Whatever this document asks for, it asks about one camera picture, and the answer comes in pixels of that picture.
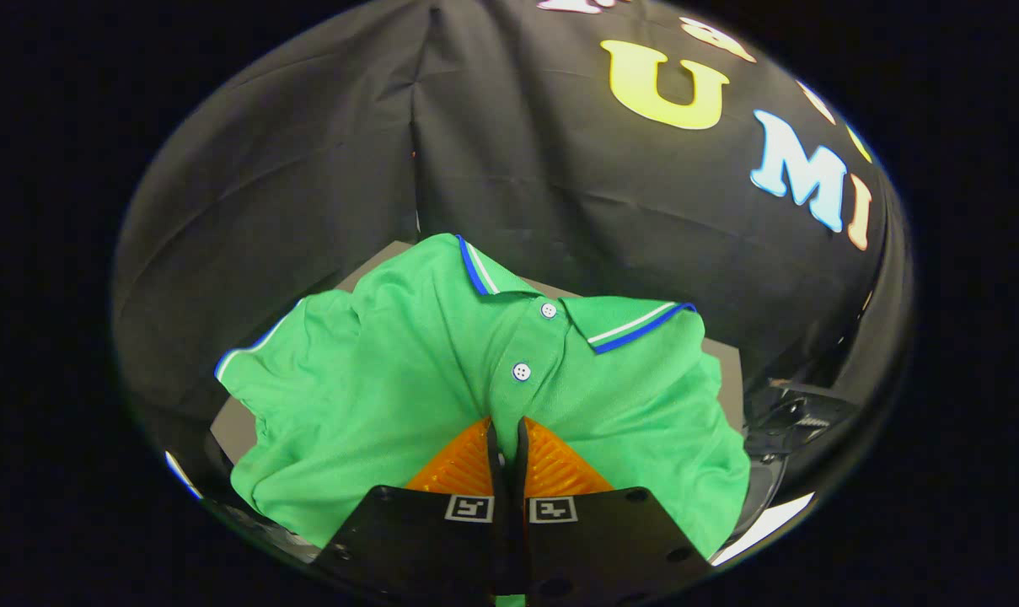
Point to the green polo shirt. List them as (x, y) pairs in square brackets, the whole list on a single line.
[(391, 396)]

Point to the grey washing machine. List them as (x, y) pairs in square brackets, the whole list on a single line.
[(800, 413)]

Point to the grey cabinet with dark top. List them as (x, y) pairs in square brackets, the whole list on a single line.
[(238, 430)]

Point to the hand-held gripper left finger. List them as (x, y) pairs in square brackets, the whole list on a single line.
[(425, 539)]

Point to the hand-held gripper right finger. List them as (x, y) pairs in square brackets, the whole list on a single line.
[(602, 539)]

